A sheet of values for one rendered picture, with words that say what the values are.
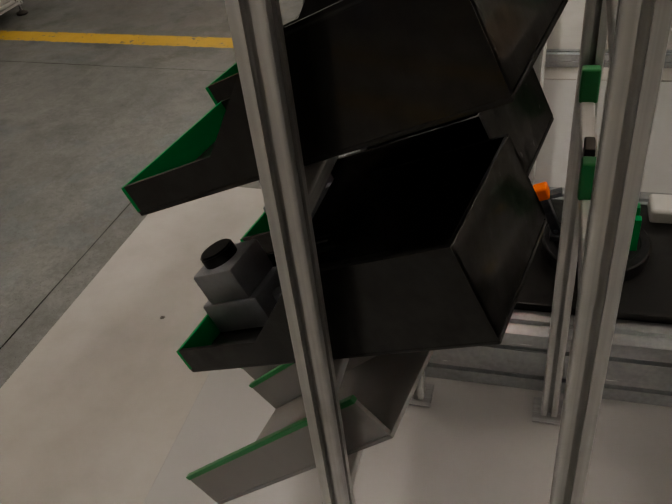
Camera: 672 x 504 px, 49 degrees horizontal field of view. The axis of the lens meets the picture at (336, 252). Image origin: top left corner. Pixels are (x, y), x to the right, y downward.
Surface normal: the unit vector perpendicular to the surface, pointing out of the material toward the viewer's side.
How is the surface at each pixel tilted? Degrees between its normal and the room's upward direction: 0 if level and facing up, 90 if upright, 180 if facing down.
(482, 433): 0
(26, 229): 0
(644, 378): 90
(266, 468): 90
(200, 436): 0
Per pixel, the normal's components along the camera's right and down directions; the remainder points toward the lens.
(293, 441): -0.41, 0.60
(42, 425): -0.10, -0.78
